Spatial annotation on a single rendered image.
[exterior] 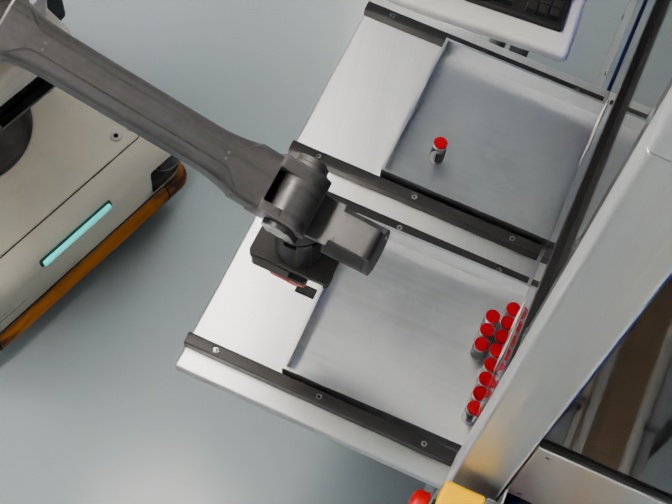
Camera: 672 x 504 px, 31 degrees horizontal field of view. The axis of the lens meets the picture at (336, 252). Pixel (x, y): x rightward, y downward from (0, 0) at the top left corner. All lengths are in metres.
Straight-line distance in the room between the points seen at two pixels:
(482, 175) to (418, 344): 0.29
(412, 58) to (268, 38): 1.11
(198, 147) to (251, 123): 1.66
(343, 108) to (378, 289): 0.31
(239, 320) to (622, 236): 0.90
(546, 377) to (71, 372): 1.61
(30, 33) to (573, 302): 0.57
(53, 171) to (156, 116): 1.31
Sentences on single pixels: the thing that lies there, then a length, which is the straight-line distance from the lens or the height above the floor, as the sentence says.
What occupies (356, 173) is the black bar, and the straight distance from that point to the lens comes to 1.82.
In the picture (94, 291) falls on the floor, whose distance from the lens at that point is 2.72.
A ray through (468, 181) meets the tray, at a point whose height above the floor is 0.88.
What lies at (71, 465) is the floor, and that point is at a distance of 2.60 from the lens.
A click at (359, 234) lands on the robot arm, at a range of 1.32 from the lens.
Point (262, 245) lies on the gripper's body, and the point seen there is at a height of 1.18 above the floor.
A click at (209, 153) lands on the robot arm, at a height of 1.40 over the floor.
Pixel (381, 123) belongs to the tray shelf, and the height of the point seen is 0.88.
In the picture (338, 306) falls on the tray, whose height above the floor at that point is 0.88.
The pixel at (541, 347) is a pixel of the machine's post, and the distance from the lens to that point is 1.14.
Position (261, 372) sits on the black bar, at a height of 0.90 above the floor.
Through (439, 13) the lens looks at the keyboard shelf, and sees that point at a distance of 2.12.
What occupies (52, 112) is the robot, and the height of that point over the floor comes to 0.28.
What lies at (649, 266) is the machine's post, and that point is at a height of 1.66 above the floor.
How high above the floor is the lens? 2.49
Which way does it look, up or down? 64 degrees down
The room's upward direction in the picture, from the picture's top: 10 degrees clockwise
